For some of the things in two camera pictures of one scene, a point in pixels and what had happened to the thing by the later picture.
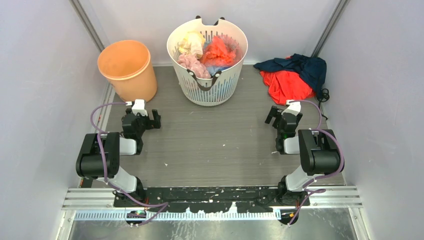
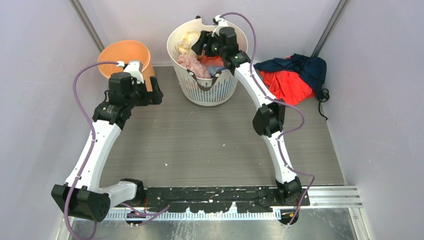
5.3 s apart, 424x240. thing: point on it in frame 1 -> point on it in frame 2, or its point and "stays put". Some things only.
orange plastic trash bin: (128, 66) stays put
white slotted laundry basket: (219, 90) stays put
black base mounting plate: (215, 200) stays put
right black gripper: (275, 112) -> (197, 47)
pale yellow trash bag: (193, 44) stays put
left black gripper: (154, 123) -> (154, 98)
